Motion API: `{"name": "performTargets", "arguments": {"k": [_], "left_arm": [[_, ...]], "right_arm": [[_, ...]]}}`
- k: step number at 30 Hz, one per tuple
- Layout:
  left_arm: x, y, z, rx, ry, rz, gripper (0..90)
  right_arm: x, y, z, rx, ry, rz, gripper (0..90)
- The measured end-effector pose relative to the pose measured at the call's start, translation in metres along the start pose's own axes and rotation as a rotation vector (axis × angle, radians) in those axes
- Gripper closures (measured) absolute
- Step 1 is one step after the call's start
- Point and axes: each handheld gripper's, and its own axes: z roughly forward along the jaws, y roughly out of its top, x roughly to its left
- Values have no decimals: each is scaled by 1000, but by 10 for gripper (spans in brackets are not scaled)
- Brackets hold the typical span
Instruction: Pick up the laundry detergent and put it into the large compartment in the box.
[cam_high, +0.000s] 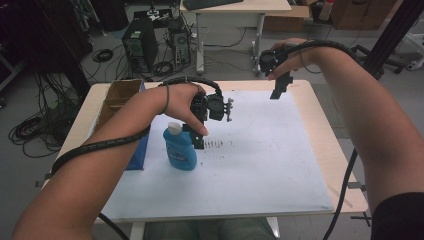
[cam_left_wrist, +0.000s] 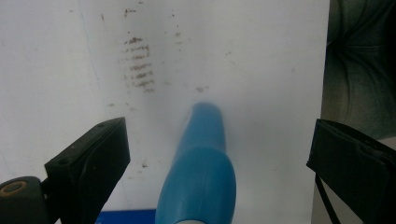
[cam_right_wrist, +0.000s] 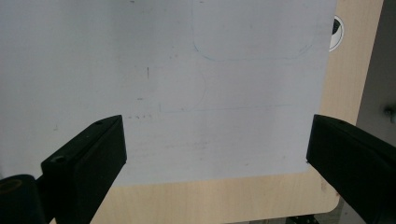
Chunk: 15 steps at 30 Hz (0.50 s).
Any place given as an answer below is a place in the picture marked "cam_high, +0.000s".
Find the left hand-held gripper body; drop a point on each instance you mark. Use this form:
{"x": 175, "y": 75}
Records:
{"x": 215, "y": 106}

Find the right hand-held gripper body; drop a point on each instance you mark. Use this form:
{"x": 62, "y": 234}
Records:
{"x": 268, "y": 60}

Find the blue bottle with white cap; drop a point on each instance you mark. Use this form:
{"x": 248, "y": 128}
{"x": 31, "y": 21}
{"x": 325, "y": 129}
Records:
{"x": 180, "y": 150}

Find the blue cardboard box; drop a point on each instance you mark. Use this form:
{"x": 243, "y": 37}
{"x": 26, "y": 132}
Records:
{"x": 121, "y": 91}

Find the person's right hand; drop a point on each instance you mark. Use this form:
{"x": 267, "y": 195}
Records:
{"x": 300, "y": 58}

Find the person's left hand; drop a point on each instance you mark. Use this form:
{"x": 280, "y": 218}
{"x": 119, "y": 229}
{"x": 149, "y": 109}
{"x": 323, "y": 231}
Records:
{"x": 180, "y": 100}

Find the flat brown cardboard box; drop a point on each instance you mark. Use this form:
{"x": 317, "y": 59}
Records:
{"x": 286, "y": 18}

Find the white mat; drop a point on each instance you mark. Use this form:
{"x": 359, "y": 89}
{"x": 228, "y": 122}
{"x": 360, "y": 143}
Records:
{"x": 253, "y": 160}

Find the white-legged wooden desk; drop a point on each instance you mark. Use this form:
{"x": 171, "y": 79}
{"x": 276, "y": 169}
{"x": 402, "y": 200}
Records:
{"x": 233, "y": 6}

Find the open grey computer case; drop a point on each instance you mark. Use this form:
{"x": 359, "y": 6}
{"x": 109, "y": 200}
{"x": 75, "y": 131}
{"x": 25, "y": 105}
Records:
{"x": 180, "y": 46}

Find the black keyboard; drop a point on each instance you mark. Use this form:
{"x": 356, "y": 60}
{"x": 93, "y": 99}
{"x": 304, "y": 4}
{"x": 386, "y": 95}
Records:
{"x": 210, "y": 3}

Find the black computer tower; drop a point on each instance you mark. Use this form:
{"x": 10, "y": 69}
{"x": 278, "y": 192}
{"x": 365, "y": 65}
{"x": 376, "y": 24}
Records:
{"x": 140, "y": 43}

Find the large brown cardboard box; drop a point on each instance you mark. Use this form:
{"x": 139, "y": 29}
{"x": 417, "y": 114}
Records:
{"x": 363, "y": 13}

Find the black office chair base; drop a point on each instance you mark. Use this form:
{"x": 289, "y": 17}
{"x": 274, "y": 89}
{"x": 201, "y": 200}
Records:
{"x": 388, "y": 61}

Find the black metal stand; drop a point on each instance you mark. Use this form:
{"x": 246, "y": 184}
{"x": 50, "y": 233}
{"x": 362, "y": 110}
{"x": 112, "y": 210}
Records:
{"x": 390, "y": 36}

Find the metal table clamp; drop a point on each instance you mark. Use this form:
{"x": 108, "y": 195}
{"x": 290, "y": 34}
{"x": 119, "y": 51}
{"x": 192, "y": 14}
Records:
{"x": 357, "y": 186}

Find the white stand base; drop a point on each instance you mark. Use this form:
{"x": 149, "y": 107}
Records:
{"x": 415, "y": 63}

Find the dark curtain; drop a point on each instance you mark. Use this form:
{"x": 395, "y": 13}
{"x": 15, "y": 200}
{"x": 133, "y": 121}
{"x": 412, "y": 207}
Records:
{"x": 36, "y": 33}

